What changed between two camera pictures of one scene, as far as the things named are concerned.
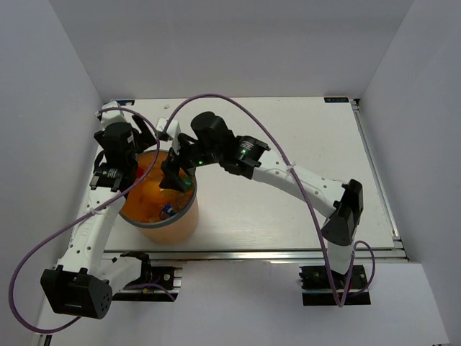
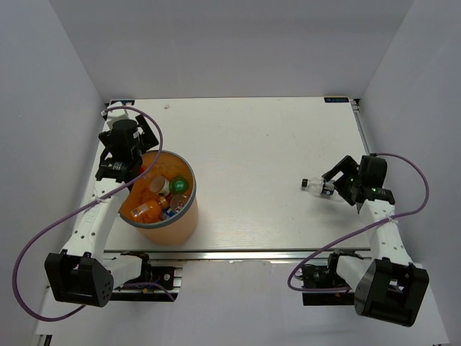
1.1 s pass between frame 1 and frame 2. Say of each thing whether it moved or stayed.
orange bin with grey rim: stayed
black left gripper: stayed
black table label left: stayed
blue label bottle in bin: stayed
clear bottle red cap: moved
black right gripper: moved
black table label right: stayed
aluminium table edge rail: stayed
